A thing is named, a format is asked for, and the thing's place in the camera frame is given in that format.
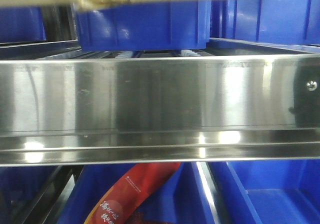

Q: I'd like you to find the steel divider lower shelf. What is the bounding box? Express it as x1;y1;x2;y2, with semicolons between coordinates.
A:
196;161;232;224

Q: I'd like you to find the blue bin upper middle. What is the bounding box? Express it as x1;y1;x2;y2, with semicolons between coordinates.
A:
76;0;212;51

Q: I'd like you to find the blue bin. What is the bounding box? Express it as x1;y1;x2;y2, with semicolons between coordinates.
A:
76;0;212;51
209;159;320;224
0;166;56;224
0;7;46;43
210;0;320;45
57;162;214;224

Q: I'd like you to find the blue bin lower middle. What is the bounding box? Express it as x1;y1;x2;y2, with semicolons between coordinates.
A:
57;162;214;224

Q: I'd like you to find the red snack package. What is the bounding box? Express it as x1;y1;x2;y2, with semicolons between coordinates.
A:
84;162;181;224

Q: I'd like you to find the blue bin lower right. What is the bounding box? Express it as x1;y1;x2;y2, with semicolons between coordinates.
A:
209;159;320;224

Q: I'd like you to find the blue bin upper right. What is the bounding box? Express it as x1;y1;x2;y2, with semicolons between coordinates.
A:
210;0;320;45

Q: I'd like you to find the blue bin upper left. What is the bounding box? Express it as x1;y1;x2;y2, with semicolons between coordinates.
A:
0;7;46;43

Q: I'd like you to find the blue bin lower left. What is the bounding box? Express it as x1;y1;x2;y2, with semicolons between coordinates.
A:
0;166;56;224

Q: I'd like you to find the stainless steel shelf rail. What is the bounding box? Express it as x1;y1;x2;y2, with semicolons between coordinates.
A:
0;54;320;166

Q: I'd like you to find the silver rail screw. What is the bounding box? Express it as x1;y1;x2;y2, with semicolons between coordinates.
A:
306;80;318;92

